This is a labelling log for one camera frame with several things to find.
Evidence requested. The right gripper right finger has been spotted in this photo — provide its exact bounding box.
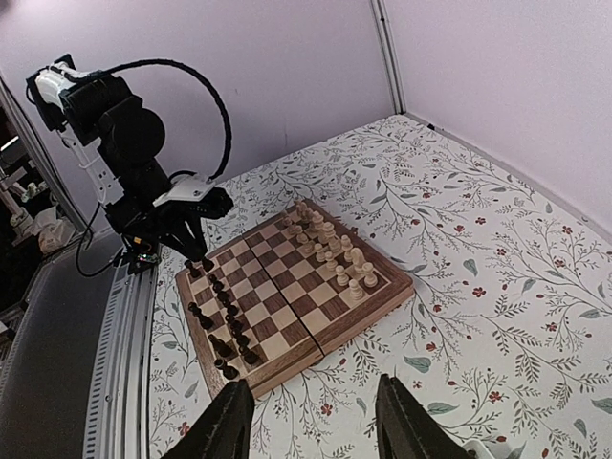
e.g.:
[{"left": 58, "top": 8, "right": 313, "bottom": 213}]
[{"left": 375, "top": 375, "right": 472, "bottom": 459}]

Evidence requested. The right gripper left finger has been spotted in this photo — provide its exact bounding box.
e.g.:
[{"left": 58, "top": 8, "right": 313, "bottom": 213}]
[{"left": 164, "top": 380, "right": 254, "bottom": 459}]

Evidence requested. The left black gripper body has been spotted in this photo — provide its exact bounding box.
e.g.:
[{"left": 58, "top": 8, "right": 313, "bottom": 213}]
[{"left": 104, "top": 160, "right": 207, "bottom": 262}]

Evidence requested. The dark rook corner piece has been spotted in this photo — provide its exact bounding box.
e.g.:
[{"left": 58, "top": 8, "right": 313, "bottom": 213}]
[{"left": 185, "top": 260, "right": 202, "bottom": 279}]

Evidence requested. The dark bishop piece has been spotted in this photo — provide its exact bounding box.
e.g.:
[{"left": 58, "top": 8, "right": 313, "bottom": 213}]
[{"left": 208, "top": 335, "right": 235, "bottom": 359}]

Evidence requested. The dark king piece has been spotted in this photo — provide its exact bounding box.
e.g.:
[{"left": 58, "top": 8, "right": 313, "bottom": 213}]
[{"left": 187, "top": 302, "right": 214, "bottom": 330}]

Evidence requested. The wooden chess board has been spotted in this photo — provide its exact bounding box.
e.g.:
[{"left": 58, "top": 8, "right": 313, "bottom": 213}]
[{"left": 176, "top": 213, "right": 414, "bottom": 397}]

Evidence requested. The dark knight piece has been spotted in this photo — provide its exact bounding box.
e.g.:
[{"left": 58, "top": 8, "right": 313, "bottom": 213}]
[{"left": 201, "top": 258, "right": 214, "bottom": 273}]

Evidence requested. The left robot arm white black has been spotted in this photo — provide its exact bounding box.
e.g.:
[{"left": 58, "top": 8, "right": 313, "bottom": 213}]
[{"left": 27, "top": 55, "right": 233, "bottom": 264}]

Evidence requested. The white chess piece row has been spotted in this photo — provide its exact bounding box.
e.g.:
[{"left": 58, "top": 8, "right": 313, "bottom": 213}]
[{"left": 266, "top": 200, "right": 388, "bottom": 309}]

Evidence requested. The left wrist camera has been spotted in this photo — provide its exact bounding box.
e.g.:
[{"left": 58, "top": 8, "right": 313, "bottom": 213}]
[{"left": 153, "top": 171, "right": 234, "bottom": 220}]

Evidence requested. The aluminium front rail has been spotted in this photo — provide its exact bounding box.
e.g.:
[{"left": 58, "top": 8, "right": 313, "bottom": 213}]
[{"left": 82, "top": 268, "right": 158, "bottom": 458}]

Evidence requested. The left aluminium frame post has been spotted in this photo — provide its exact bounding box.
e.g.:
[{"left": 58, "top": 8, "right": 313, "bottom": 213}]
[{"left": 369, "top": 0, "right": 407, "bottom": 115}]

